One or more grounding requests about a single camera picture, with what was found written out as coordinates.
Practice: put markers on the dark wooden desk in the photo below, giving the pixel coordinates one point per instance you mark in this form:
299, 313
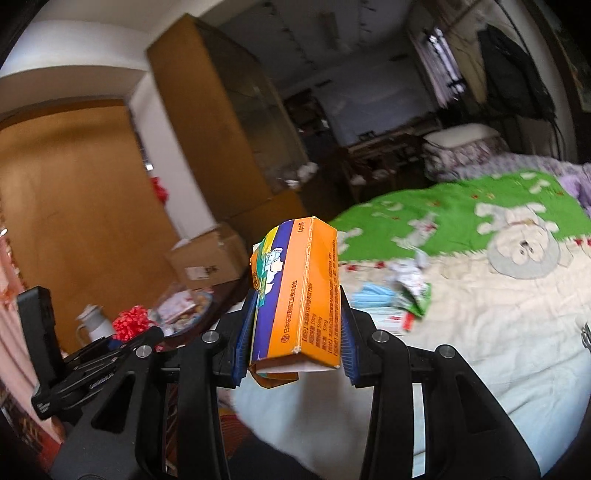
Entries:
378, 147

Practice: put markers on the cartoon printed quilt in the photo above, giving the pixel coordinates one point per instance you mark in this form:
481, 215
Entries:
485, 323

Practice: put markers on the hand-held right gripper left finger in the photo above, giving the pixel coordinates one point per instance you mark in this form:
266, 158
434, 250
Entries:
244, 341

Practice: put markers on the blue face mask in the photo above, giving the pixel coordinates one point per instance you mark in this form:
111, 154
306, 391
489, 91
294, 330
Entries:
374, 296

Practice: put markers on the purple floral bedsheet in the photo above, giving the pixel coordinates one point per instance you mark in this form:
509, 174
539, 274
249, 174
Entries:
531, 161

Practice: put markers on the white cloths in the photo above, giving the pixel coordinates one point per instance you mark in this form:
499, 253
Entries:
307, 170

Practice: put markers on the red wall ornament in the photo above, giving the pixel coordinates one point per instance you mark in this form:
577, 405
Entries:
160, 190

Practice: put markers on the white medicine box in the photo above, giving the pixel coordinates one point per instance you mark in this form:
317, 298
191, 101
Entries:
392, 321

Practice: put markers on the pink printed curtain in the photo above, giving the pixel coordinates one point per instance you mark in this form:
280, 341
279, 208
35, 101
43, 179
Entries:
7, 323

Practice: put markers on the black jacket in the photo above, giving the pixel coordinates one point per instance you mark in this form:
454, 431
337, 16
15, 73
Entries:
512, 74

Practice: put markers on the tall wooden cabinet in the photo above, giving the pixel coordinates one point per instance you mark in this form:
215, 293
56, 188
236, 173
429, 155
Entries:
221, 129

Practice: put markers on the orange cardboard box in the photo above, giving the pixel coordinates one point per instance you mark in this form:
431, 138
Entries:
300, 295

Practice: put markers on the dark framed painted panel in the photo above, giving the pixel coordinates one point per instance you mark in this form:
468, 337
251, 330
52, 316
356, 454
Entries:
577, 60

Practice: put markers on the window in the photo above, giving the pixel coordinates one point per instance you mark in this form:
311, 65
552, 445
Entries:
438, 50

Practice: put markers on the white pillow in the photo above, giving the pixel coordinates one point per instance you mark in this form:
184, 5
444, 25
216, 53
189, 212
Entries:
461, 134

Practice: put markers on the green and white packet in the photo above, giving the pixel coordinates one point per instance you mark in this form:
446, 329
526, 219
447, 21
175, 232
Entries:
415, 288

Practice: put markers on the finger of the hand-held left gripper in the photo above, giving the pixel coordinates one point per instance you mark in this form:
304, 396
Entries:
127, 344
92, 350

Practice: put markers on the carved dark wooden dresser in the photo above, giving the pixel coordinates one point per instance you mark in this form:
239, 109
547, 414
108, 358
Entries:
226, 300

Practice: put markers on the brown cardboard box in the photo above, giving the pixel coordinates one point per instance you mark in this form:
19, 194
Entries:
207, 258

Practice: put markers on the white thermos jug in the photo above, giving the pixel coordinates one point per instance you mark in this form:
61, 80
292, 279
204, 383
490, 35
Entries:
94, 325

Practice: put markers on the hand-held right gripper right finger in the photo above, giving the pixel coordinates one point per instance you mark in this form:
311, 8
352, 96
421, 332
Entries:
346, 337

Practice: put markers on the blue plate of snacks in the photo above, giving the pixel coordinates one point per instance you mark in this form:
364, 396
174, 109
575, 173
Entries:
182, 309

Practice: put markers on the beige coat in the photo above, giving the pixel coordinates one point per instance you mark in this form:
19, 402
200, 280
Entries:
466, 60

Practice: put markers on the folded floral quilt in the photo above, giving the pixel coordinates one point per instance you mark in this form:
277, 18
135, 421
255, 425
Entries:
461, 157

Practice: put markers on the red gift bow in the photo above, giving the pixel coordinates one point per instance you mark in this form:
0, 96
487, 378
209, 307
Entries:
134, 322

